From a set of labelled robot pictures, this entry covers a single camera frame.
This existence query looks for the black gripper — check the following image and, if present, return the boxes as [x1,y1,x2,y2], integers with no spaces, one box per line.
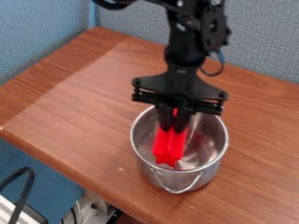
[132,66,228,133]

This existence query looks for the red rectangular block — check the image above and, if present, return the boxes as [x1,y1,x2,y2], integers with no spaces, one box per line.
[151,108,189,168]

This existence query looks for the metal pot with handles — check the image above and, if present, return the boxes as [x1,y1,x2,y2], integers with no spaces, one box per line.
[129,107,230,194]

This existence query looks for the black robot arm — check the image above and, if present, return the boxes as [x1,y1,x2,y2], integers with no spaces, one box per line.
[132,0,231,133]

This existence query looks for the white striped bag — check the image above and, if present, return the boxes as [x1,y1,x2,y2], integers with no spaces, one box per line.
[0,194,49,224]

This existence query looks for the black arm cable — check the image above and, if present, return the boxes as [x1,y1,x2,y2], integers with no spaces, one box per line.
[200,48,227,78]

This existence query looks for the white cables under table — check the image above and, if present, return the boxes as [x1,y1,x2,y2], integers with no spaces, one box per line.
[60,191,117,224]

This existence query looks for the black bag strap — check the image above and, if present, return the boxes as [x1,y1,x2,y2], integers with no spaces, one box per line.
[0,166,37,224]

